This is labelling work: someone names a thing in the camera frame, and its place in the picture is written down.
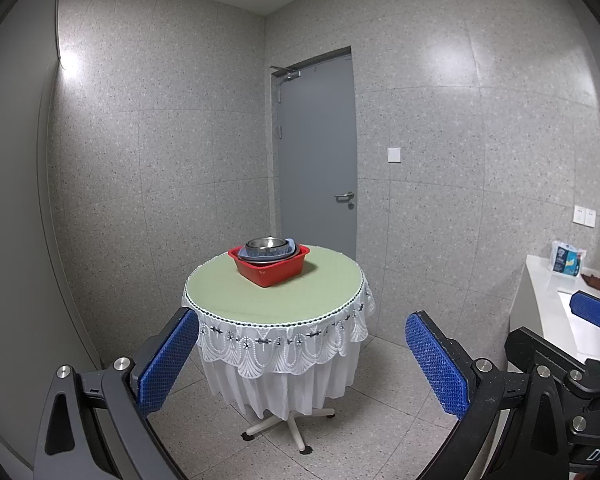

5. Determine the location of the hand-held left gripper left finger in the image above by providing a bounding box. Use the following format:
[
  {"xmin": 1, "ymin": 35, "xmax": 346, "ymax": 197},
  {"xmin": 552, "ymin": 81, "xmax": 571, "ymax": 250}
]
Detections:
[{"xmin": 32, "ymin": 306, "xmax": 201, "ymax": 480}]

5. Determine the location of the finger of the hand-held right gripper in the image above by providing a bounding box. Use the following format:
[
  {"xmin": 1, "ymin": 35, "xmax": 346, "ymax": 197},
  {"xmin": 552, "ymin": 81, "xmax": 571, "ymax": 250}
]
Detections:
[
  {"xmin": 569, "ymin": 290, "xmax": 600, "ymax": 346},
  {"xmin": 504, "ymin": 326, "xmax": 600, "ymax": 396}
]

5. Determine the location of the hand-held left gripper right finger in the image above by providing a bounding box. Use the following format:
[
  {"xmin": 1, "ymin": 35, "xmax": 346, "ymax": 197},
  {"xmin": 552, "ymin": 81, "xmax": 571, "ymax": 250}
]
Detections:
[{"xmin": 405, "ymin": 310, "xmax": 571, "ymax": 480}]

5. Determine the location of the red plastic basin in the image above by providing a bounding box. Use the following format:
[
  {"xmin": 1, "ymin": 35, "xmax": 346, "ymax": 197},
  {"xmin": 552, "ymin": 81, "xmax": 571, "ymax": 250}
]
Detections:
[{"xmin": 228, "ymin": 245, "xmax": 311, "ymax": 288}]

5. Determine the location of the steel bowl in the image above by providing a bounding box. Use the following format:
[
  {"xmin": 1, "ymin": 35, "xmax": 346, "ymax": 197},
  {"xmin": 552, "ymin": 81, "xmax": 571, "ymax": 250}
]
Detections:
[{"xmin": 245, "ymin": 237, "xmax": 287, "ymax": 252}]

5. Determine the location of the white counter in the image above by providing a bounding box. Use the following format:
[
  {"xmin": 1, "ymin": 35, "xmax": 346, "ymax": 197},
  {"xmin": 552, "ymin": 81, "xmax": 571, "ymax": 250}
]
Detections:
[{"xmin": 509, "ymin": 254, "xmax": 600, "ymax": 376}]

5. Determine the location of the blue tissue pack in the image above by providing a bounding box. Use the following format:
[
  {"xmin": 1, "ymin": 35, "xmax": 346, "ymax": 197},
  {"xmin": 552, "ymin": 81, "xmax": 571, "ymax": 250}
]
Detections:
[{"xmin": 550, "ymin": 241, "xmax": 587, "ymax": 277}]

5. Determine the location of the white lace tablecloth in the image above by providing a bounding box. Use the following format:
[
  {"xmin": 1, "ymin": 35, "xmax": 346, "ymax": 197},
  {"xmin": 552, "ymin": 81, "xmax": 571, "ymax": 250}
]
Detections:
[{"xmin": 181, "ymin": 260, "xmax": 376, "ymax": 421}]

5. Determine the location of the green round table mat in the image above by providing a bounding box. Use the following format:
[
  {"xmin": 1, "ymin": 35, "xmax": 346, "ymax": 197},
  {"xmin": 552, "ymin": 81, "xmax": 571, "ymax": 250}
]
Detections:
[{"xmin": 185, "ymin": 246, "xmax": 366, "ymax": 323}]

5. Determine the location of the white star table base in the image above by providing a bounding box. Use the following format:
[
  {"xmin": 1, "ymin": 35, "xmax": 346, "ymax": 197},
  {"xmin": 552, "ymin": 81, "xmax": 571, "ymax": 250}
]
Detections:
[{"xmin": 240, "ymin": 407, "xmax": 337, "ymax": 456}]

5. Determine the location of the grey door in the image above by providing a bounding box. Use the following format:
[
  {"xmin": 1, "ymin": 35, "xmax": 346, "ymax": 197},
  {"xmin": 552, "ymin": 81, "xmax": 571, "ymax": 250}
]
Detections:
[{"xmin": 275, "ymin": 49, "xmax": 357, "ymax": 261}]

